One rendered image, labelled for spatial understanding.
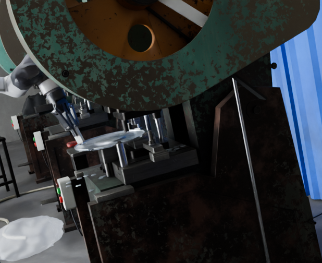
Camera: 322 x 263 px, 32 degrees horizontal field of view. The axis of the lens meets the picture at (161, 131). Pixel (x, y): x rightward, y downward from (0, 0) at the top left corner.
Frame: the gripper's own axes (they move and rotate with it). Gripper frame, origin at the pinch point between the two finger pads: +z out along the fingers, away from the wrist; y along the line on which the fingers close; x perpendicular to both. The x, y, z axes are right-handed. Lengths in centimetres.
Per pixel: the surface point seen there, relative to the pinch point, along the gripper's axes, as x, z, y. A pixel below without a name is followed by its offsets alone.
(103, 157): 10.3, 13.0, 6.2
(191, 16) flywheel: 74, -14, 13
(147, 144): 29.0, 16.6, 3.0
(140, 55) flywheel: 55, -11, 22
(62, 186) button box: -20.9, 15.7, -1.0
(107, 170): 8.8, 18.2, 6.2
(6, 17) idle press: -66, -87, -83
